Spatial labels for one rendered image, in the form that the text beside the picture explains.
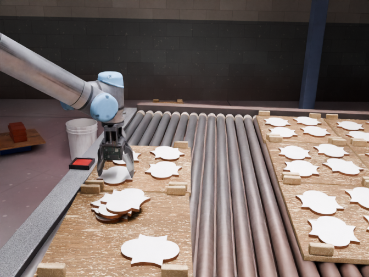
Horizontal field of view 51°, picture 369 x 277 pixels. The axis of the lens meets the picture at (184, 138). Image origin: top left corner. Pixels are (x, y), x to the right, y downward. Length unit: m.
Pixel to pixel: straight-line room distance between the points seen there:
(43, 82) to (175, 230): 0.50
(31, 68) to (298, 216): 0.81
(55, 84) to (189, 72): 5.32
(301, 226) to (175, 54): 5.24
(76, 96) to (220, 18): 5.29
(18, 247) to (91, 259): 0.22
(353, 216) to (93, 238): 0.73
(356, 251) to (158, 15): 5.39
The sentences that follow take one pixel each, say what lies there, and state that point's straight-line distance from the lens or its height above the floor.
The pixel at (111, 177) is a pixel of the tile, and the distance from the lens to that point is 1.34.
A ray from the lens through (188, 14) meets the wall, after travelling 6.16.
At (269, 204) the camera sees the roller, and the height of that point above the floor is 0.92.
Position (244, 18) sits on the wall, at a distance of 6.27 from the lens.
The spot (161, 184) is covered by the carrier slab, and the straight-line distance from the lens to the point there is 1.30.
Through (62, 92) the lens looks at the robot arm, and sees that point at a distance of 1.00.
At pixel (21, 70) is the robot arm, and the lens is 0.97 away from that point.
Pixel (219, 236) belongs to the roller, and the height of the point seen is 0.91.
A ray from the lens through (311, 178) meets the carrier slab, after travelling 1.43.
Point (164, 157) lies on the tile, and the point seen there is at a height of 0.95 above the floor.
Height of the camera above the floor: 1.51
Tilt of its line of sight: 19 degrees down
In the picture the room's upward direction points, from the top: 1 degrees clockwise
